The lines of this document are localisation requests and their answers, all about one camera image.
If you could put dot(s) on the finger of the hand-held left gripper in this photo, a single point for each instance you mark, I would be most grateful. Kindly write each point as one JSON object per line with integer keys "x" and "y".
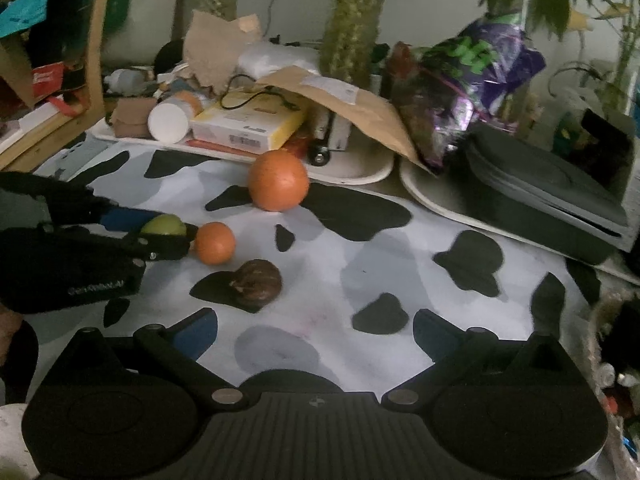
{"x": 165, "y": 247}
{"x": 122, "y": 220}

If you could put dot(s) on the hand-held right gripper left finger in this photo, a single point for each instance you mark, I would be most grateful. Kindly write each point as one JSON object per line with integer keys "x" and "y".
{"x": 197, "y": 332}

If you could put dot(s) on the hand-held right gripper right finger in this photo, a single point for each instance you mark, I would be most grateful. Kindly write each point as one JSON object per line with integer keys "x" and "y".
{"x": 430, "y": 332}

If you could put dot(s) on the small green fruit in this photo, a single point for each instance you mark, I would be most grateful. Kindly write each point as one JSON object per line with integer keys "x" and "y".
{"x": 162, "y": 223}

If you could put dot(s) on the white floral plate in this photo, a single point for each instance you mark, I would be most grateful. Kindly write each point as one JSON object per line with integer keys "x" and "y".
{"x": 12, "y": 430}

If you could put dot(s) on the person's left forearm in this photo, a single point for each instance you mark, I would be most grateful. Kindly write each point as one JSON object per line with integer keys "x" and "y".
{"x": 7, "y": 327}

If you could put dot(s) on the small orange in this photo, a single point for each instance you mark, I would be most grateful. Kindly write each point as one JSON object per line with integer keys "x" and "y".
{"x": 215, "y": 243}

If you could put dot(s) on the brown round fruit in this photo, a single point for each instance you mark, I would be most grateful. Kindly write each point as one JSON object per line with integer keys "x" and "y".
{"x": 256, "y": 282}

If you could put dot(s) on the small cardboard box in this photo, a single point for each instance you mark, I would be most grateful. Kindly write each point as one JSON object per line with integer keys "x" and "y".
{"x": 130, "y": 115}

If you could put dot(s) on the white cylinder cup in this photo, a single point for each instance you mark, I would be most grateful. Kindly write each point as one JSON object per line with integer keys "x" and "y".
{"x": 167, "y": 121}

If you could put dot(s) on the large orange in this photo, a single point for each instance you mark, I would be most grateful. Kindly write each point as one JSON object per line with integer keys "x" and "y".
{"x": 278, "y": 180}

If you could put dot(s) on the white tray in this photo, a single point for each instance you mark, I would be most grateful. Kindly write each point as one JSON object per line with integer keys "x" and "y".
{"x": 350, "y": 172}
{"x": 435, "y": 200}

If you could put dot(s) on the cow print tablecloth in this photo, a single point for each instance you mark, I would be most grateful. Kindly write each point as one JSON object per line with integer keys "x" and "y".
{"x": 325, "y": 240}

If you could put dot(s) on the yellow and white box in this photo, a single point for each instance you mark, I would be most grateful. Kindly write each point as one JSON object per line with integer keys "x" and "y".
{"x": 250, "y": 127}

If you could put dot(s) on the red box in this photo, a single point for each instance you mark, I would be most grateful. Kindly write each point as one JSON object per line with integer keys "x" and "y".
{"x": 47, "y": 77}

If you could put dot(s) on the wooden chair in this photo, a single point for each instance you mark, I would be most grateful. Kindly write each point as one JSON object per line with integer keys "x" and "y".
{"x": 97, "y": 60}

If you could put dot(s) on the black zip case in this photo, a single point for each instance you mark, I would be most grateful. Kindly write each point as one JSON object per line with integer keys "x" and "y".
{"x": 540, "y": 200}

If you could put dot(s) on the black cylinder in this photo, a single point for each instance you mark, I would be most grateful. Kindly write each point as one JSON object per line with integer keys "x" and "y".
{"x": 320, "y": 154}

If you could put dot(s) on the torn brown paper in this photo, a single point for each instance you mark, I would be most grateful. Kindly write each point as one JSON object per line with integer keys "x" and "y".
{"x": 215, "y": 50}

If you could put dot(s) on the white plastic bag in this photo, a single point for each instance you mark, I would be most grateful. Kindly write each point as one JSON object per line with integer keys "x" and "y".
{"x": 275, "y": 57}

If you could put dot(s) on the brown paper envelope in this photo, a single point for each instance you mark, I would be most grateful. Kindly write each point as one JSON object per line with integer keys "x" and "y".
{"x": 350, "y": 110}

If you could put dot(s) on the purple foil bag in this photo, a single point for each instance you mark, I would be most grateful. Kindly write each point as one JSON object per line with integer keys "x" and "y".
{"x": 470, "y": 75}

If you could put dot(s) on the black box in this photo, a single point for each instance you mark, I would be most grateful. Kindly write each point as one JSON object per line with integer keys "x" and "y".
{"x": 607, "y": 140}

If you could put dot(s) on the bamboo plant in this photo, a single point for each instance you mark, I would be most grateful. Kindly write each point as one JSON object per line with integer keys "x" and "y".
{"x": 625, "y": 35}

